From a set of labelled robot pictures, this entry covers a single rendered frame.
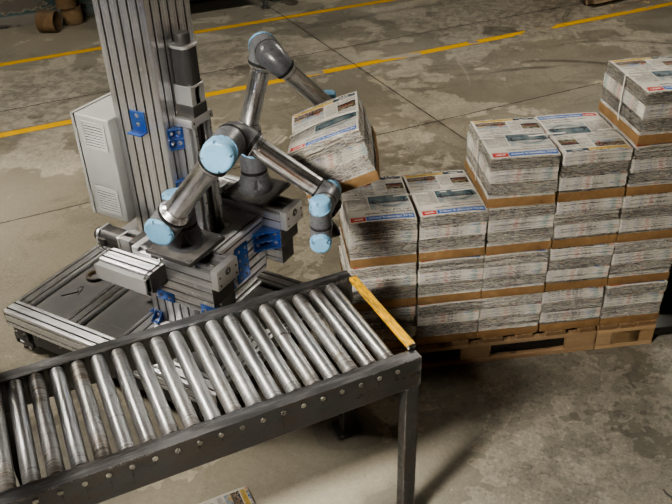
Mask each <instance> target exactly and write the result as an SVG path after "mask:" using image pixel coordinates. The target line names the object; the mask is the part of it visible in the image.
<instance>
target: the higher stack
mask: <svg viewBox="0 0 672 504"><path fill-rule="evenodd" d="M604 74H605V76H604V80H603V82H604V83H603V85H604V86H603V88H602V89H603V90H602V96H601V97H602V98H601V100H600V101H601V102H602V103H603V104H604V105H605V106H606V107H607V108H608V109H610V110H611V111H612V112H613V113H614V114H616V115H617V120H618V119H619V118H620V119H621V120H622V121H623V122H624V123H625V124H626V125H628V126H629V127H630V128H631V129H632V130H633V131H634V132H635V133H637V134H638V135H639V136H641V135H653V134H665V133H672V56H658V57H644V58H632V59H620V60H612V61H608V65H607V71H606V73H604ZM598 114H599V115H600V116H601V117H602V118H603V119H604V120H605V121H606V122H607V123H608V124H609V125H610V126H611V127H612V128H615V131H616V132H618V133H619V134H620V135H621V136H622V137H623V138H624V139H625V140H626V141H627V142H628V143H629V144H630V145H631V146H632V147H633V150H632V151H633V153H632V156H631V160H630V164H629V166H630V167H629V168H628V172H627V173H628V176H627V177H626V179H627V180H626V185H627V186H628V187H635V186H647V185H659V184H671V183H672V142H671V143H660V144H649V145H636V144H635V143H634V142H633V141H632V140H631V139H629V138H628V137H627V136H626V135H625V134H624V133H623V132H622V131H621V130H620V129H619V128H618V127H617V126H615V125H614V124H613V123H612V122H611V121H610V120H609V119H608V118H607V117H606V116H605V115H604V114H603V113H601V112H598ZM622 197H623V199H622V202H621V203H622V205H621V208H620V209H619V217H618V218H619V219H620V222H619V229H618V231H616V232H617V233H618V237H619V234H629V233H638V232H648V231H659V230H670V229H672V192H666V193H656V194H645V195H634V196H626V195H625V194H624V196H622ZM613 243H614V244H615V246H614V249H613V250H614V251H613V253H612V258H611V261H610V268H609V270H608V271H609V272H608V278H612V277H623V276H634V275H644V274H654V273H664V272H669V269H670V267H671V264H672V237H671V238H660V239H650V240H640V241H630V242H620V243H617V242H613ZM667 284H668V282H667V280H657V281H648V282H638V283H628V284H618V285H609V286H607V285H608V284H607V285H606V286H603V287H604V288H603V289H604V291H603V297H604V298H603V301H602V304H603V305H602V306H601V311H600V314H599V316H600V320H601V319H603V318H612V317H620V316H630V315H640V314H650V313H658V312H659V311H660V305H661V302H662V301H661V300H662V298H663V297H662V296H663V294H664V293H663V292H664V291H666V289H667V288H666V287H667ZM656 322H657V320H647V321H638V322H629V323H620V324H611V325H602V326H599V325H598V326H596V330H597V333H596V337H595V341H594V349H603V348H613V347H622V346H631V345H640V344H649V343H651V342H652V337H653V333H654V330H655V327H656Z"/></svg>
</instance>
